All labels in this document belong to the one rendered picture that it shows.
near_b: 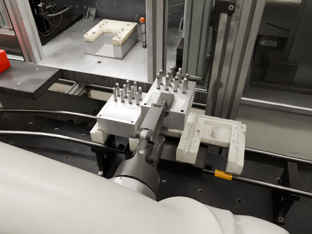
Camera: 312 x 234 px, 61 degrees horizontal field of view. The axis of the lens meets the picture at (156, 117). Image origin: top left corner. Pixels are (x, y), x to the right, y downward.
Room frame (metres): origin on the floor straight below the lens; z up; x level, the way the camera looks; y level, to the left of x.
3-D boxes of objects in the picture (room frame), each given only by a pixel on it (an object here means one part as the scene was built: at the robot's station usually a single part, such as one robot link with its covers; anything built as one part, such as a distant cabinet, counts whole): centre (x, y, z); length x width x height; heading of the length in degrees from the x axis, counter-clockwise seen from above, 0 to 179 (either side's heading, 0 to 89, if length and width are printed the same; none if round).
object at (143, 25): (0.88, 0.04, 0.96); 0.03 x 0.03 x 0.12; 73
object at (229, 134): (0.49, -0.03, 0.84); 0.36 x 0.14 x 0.10; 73
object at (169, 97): (0.44, -0.02, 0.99); 0.07 x 0.03 x 0.01; 164
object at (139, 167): (0.29, 0.03, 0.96); 0.09 x 0.07 x 0.08; 164
